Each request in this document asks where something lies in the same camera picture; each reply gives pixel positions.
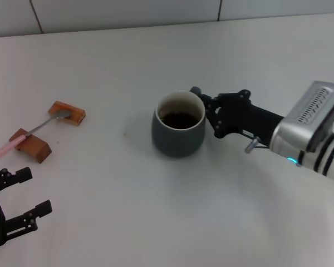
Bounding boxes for pink handled metal spoon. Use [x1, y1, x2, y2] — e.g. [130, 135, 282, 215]
[0, 110, 72, 160]

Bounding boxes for solid wooden block rest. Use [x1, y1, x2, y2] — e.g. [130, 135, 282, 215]
[8, 127, 52, 165]

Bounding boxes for dark coffee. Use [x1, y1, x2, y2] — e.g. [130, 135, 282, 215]
[161, 111, 200, 130]

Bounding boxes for right wrist cable with plug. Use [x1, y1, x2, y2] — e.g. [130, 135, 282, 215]
[244, 136, 269, 154]

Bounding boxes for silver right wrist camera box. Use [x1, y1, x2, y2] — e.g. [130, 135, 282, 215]
[283, 80, 334, 152]

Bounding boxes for wooden spoon rest with recess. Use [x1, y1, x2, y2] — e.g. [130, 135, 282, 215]
[47, 100, 86, 126]

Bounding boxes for grey ceramic cup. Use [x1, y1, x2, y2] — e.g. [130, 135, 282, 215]
[151, 86, 206, 159]

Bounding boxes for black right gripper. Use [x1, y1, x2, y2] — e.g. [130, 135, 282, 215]
[196, 89, 284, 149]

